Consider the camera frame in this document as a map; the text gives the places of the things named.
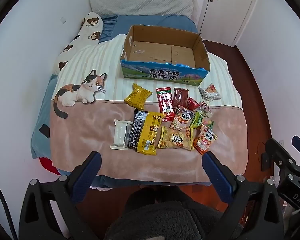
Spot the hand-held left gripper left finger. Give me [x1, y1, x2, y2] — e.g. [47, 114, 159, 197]
[19, 151, 102, 240]

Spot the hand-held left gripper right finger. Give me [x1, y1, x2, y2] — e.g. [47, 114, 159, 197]
[202, 151, 284, 240]

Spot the green yellow snack packet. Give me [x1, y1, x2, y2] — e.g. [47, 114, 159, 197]
[189, 112, 204, 130]

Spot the long red snack packet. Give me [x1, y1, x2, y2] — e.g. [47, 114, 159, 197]
[156, 87, 177, 122]

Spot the printed cardboard box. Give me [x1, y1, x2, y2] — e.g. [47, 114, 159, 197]
[120, 25, 211, 87]

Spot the orange panda print packet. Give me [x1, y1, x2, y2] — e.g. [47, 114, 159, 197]
[193, 124, 218, 155]

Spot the red cloth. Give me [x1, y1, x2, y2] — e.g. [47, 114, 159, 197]
[39, 156, 62, 175]

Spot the cat print blanket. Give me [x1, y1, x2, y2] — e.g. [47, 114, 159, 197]
[50, 34, 248, 183]

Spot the colourful candy packet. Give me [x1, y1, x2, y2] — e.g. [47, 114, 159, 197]
[201, 120, 215, 132]

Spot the yellow biscuit packet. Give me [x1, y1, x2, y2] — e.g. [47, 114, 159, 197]
[157, 126, 194, 152]

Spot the black flat object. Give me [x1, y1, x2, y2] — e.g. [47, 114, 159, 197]
[39, 124, 50, 138]

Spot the red panda print packet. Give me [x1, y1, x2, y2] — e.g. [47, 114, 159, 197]
[170, 106, 195, 130]

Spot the black snack packet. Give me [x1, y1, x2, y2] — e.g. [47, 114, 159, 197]
[127, 109, 148, 150]

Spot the small white red packet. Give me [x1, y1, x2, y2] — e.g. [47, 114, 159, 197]
[196, 101, 212, 118]

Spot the large yellow snack packet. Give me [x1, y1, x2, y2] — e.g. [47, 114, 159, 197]
[136, 111, 165, 155]

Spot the red triangular snack packet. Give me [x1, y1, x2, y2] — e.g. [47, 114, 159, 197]
[187, 97, 200, 111]

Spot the silver white snack packet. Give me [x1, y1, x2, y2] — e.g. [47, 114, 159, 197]
[199, 83, 221, 102]

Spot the brown snack packet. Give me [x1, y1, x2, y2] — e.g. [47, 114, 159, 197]
[172, 87, 190, 109]

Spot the small yellow snack packet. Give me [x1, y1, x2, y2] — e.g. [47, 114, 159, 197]
[124, 83, 153, 110]

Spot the bear print pillow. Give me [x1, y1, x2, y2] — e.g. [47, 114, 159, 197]
[52, 11, 104, 74]

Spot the white door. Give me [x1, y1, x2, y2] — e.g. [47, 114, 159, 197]
[199, 0, 262, 47]

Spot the blue bed sheet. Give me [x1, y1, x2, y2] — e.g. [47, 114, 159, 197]
[31, 14, 210, 189]

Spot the white textured pillow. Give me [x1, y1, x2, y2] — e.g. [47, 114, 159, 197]
[89, 0, 194, 22]

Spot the black cable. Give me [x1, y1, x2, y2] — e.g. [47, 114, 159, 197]
[0, 171, 17, 240]

